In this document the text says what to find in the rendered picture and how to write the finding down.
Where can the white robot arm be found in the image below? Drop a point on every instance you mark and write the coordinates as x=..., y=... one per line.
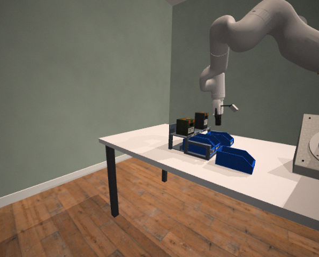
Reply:
x=297, y=42

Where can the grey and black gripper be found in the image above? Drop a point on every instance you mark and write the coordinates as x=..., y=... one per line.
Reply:
x=217, y=110

